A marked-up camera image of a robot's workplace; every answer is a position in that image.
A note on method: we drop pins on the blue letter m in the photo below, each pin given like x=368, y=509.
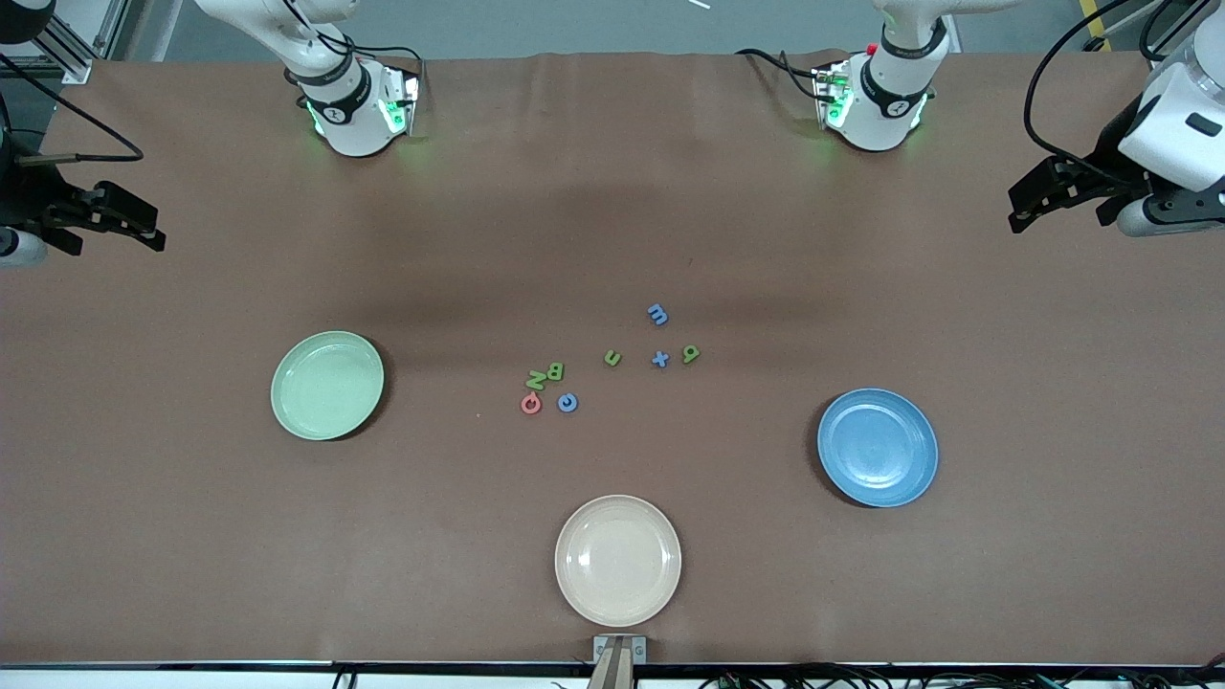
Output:
x=657, y=311

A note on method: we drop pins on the red letter Q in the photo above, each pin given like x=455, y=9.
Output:
x=524, y=405

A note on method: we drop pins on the blue letter G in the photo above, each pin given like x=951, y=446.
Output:
x=561, y=403

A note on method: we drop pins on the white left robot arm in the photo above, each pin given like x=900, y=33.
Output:
x=890, y=96

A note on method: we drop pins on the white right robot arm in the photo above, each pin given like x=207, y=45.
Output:
x=345, y=105

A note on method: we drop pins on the green plate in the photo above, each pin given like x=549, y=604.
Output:
x=325, y=388

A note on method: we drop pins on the blue plate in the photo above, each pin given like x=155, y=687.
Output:
x=876, y=450

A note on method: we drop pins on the brown table mat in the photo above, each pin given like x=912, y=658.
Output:
x=612, y=191

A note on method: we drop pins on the beige plate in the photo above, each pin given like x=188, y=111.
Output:
x=617, y=560

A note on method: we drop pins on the aluminium frame profile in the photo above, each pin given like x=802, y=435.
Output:
x=69, y=53

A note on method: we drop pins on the grey metal camera bracket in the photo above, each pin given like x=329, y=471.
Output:
x=617, y=660

